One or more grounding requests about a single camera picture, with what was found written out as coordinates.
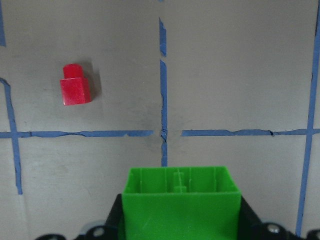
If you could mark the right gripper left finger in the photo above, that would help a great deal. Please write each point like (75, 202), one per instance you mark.
(116, 213)

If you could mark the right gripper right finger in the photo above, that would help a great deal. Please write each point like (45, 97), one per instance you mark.
(249, 222)

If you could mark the green toy block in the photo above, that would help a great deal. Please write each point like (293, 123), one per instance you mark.
(181, 203)

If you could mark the red toy block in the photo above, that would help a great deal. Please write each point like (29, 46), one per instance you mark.
(75, 88)

